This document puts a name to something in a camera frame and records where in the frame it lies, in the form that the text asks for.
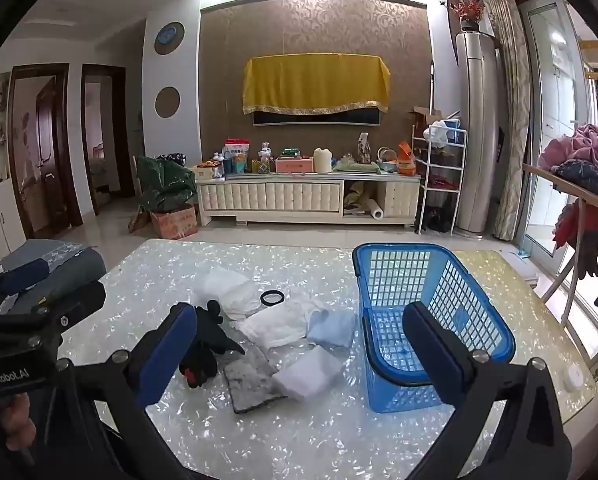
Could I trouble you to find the red flowers in vase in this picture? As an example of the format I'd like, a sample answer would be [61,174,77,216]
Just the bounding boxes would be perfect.
[449,0,487,36]

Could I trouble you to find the orange plastic container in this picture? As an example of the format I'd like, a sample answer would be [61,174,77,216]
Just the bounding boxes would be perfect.
[398,141,417,175]

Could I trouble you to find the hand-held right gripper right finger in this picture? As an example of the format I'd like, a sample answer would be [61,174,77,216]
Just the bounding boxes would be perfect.
[403,301,573,480]

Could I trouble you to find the white textured cloth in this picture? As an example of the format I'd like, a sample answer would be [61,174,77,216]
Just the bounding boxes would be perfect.
[202,265,272,321]

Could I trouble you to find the cream tv cabinet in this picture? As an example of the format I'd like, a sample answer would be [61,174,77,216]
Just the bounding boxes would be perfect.
[195,172,422,227]

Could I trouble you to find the open cardboard box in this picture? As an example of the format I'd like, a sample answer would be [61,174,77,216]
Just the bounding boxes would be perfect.
[408,106,442,133]

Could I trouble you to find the white fluffy towel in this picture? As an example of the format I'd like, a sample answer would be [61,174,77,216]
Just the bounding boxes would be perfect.
[238,301,325,350]

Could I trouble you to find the yellow cover cloth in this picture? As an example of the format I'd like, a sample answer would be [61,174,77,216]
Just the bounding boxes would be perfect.
[242,55,391,116]

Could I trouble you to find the standing air conditioner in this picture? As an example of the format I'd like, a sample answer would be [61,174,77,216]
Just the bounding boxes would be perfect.
[454,31,500,236]

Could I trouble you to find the white snack bag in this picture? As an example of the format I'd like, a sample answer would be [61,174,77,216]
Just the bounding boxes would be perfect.
[222,139,250,173]

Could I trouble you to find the white metal rack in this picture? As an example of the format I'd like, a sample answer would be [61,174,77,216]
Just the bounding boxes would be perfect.
[413,122,468,235]

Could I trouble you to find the cardboard box with red print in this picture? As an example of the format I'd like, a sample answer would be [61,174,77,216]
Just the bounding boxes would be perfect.
[150,204,200,240]

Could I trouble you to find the green plastic bag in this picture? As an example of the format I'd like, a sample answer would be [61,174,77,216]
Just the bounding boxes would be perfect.
[136,155,198,212]

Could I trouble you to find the white plastic bag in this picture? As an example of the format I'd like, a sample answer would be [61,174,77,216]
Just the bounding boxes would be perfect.
[423,120,450,147]

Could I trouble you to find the dark wooden door frame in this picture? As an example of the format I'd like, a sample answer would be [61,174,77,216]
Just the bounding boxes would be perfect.
[80,63,135,216]

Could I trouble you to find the white rag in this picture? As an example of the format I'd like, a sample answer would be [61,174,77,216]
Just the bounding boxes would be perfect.
[271,344,347,403]

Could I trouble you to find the round brown wall plaque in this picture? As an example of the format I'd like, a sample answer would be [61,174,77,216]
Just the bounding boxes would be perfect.
[154,86,181,116]

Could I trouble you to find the dark grey cloth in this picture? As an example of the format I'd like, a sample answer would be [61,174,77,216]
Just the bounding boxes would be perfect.
[223,342,292,414]

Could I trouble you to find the dark wooden door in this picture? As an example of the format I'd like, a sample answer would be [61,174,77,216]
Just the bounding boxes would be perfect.
[9,63,82,238]

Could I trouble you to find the patterned curtain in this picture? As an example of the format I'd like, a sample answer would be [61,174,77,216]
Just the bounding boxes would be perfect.
[480,0,530,241]

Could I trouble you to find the person's left hand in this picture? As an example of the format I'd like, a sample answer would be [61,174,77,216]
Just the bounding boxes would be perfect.
[0,392,37,443]

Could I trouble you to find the pink clothes pile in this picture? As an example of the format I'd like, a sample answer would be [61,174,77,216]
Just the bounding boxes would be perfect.
[539,124,598,206]

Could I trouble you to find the red hanging clothes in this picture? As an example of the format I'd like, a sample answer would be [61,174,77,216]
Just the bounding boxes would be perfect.
[552,200,598,281]

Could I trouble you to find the green folded cloth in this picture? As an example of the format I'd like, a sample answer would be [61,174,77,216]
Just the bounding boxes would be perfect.
[331,158,380,173]

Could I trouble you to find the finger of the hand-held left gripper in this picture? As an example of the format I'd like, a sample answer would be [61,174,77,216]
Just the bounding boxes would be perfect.
[29,281,106,332]
[0,259,51,297]

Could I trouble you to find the blue round wall clock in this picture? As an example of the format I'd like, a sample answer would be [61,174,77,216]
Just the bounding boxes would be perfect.
[154,21,186,56]

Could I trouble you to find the dark blue garment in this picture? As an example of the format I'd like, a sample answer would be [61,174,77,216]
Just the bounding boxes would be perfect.
[554,159,598,196]

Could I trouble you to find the black television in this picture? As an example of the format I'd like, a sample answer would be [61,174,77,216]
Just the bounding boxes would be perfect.
[251,107,382,127]

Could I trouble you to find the blue plastic basket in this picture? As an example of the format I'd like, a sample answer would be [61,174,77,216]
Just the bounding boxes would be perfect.
[352,242,517,414]

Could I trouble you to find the small wicker basket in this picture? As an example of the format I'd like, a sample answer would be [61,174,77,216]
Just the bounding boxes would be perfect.
[377,146,401,173]

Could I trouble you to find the black glove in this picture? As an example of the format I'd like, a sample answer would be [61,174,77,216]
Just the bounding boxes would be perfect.
[179,300,246,389]

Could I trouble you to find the clothes drying rack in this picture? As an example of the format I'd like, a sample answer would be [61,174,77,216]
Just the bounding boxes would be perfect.
[521,162,598,376]

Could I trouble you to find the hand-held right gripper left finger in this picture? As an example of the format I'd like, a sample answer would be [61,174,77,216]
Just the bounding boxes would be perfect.
[54,301,215,480]

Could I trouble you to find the light blue cloth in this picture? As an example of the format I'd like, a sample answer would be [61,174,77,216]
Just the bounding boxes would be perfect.
[306,308,357,350]

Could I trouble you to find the pink box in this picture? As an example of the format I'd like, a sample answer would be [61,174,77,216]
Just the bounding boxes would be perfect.
[275,156,314,173]

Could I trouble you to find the glass balcony door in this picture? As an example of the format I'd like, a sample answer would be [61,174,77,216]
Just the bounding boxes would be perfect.
[521,0,584,261]

